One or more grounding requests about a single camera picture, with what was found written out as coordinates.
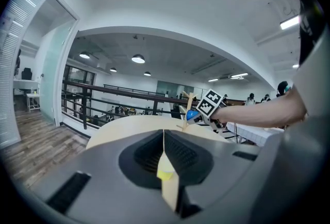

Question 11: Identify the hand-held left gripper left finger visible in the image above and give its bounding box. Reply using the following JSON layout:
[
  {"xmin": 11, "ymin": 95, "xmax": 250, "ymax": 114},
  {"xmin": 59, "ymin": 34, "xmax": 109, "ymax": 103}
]
[{"xmin": 25, "ymin": 129, "xmax": 178, "ymax": 224}]

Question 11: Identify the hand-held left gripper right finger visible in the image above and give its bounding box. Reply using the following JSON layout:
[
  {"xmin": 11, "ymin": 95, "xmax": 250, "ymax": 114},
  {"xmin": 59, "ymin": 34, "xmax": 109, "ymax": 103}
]
[{"xmin": 164, "ymin": 129, "xmax": 263, "ymax": 224}]

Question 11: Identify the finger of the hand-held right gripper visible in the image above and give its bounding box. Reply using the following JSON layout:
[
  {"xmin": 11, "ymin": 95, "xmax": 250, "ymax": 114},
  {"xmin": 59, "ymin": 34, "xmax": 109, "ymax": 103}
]
[{"xmin": 190, "ymin": 114, "xmax": 207, "ymax": 124}]

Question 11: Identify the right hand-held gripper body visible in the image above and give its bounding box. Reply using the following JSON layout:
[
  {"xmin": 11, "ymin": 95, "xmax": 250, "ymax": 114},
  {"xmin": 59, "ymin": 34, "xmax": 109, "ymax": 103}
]
[{"xmin": 195, "ymin": 88, "xmax": 227, "ymax": 134}]

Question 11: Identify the blue cup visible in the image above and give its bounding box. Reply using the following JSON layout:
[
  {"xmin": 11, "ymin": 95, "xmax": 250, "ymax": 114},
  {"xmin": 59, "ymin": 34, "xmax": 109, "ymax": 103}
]
[{"xmin": 186, "ymin": 110, "xmax": 201, "ymax": 122}]

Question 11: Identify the wooden cup stand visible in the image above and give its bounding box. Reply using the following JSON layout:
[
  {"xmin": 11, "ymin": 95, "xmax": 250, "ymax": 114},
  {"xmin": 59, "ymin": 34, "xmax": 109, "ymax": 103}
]
[{"xmin": 176, "ymin": 90, "xmax": 201, "ymax": 133}]

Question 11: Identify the yellow cup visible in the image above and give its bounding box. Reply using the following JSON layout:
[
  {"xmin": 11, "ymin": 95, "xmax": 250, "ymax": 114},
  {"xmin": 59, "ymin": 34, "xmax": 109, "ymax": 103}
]
[{"xmin": 156, "ymin": 153, "xmax": 177, "ymax": 182}]

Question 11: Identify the person's right forearm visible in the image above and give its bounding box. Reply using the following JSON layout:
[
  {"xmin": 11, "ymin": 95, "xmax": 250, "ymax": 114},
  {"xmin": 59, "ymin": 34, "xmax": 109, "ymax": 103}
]
[{"xmin": 213, "ymin": 85, "xmax": 308, "ymax": 130}]

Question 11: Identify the white checked cloth table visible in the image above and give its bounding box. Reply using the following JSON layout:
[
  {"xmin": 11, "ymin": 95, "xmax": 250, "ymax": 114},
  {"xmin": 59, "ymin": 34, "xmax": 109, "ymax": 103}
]
[{"xmin": 226, "ymin": 122, "xmax": 284, "ymax": 145}]

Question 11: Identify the black balcony railing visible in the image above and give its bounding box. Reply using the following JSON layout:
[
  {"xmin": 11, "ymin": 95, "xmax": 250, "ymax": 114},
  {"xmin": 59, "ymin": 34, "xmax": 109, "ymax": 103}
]
[{"xmin": 104, "ymin": 84, "xmax": 166, "ymax": 97}]

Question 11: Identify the small white shelf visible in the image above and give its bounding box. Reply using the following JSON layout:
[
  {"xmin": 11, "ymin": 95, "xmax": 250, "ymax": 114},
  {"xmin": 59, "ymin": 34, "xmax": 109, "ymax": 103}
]
[{"xmin": 26, "ymin": 92, "xmax": 42, "ymax": 113}]

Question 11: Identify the frosted glass partition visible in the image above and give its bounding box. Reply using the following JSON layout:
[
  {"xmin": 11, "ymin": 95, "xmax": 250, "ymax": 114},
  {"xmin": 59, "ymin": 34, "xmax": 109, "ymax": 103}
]
[{"xmin": 40, "ymin": 19, "xmax": 78, "ymax": 127}]

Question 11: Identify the black office chair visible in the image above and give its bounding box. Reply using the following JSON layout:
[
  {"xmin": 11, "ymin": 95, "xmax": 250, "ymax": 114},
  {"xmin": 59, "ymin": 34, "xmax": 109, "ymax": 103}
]
[{"xmin": 21, "ymin": 67, "xmax": 33, "ymax": 81}]

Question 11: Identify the person's black shirt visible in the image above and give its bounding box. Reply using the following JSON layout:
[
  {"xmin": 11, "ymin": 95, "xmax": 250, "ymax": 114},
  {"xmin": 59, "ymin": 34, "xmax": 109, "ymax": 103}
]
[{"xmin": 270, "ymin": 0, "xmax": 327, "ymax": 66}]

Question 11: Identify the white slatted panel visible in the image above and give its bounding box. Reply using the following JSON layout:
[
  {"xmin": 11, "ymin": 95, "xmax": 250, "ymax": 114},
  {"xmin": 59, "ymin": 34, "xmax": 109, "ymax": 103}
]
[{"xmin": 0, "ymin": 0, "xmax": 39, "ymax": 146}]

